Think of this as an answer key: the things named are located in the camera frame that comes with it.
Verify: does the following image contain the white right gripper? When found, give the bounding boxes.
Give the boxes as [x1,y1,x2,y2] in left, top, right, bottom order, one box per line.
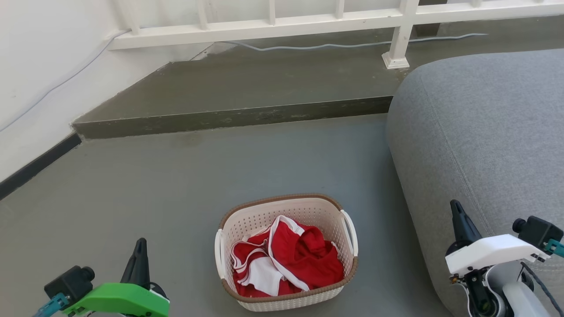
[445,199,551,277]

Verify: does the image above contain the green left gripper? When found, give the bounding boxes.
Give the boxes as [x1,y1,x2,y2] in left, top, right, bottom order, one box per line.
[62,238,170,317]

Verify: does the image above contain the cream plastic laundry basket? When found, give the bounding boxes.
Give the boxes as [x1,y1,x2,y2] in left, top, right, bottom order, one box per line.
[215,193,359,312]

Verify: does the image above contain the grey fabric sofa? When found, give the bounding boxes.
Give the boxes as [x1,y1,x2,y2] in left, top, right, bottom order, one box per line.
[386,48,564,317]

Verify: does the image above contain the black baseboard strip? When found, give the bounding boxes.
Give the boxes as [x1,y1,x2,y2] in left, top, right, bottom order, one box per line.
[0,133,82,201]

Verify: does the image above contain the red and white clothing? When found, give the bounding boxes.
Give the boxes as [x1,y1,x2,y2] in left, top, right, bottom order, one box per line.
[230,215,345,298]

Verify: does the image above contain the white metal railing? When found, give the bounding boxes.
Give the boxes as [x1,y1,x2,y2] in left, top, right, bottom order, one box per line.
[108,0,564,70]

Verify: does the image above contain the teal left camera connector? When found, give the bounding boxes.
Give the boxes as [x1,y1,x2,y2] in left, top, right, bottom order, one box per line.
[33,293,71,317]

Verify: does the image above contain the teal camera connector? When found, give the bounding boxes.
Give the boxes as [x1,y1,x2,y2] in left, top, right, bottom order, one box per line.
[33,293,71,317]
[544,240,564,258]

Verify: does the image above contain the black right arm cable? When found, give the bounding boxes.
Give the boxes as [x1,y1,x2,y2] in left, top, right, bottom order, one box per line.
[520,262,564,311]

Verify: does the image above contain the teal right camera connector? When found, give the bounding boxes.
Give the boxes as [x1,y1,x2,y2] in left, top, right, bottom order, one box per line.
[544,240,564,258]

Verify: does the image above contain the thin cable along wall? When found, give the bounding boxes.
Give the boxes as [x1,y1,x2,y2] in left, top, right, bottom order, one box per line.
[0,29,131,133]

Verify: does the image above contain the grey cable on floor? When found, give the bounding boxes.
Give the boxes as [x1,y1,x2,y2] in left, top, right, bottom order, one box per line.
[223,33,488,52]

